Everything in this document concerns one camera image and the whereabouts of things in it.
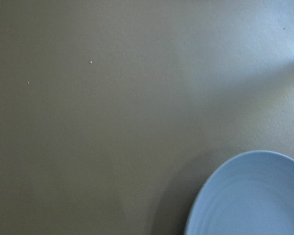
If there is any blue plate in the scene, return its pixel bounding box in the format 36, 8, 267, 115
184, 151, 294, 235

